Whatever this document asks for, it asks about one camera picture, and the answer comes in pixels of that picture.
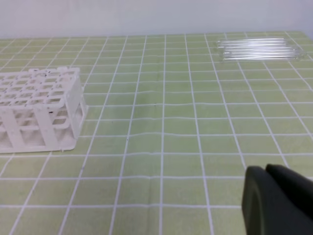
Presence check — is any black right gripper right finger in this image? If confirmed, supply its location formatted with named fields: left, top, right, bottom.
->
left=266, top=164, right=313, bottom=215

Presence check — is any glass test tube on cloth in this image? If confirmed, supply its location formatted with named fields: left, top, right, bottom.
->
left=217, top=47, right=302, bottom=53
left=217, top=38, right=287, bottom=47
left=222, top=50, right=304, bottom=57
left=220, top=55, right=306, bottom=61
left=224, top=43, right=292, bottom=47

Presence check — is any white plastic test tube rack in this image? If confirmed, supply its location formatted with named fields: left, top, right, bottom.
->
left=0, top=67, right=88, bottom=153

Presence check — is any green grid tablecloth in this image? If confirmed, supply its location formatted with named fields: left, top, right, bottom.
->
left=0, top=31, right=313, bottom=235

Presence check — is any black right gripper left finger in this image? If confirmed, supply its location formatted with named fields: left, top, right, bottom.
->
left=242, top=166, right=313, bottom=235

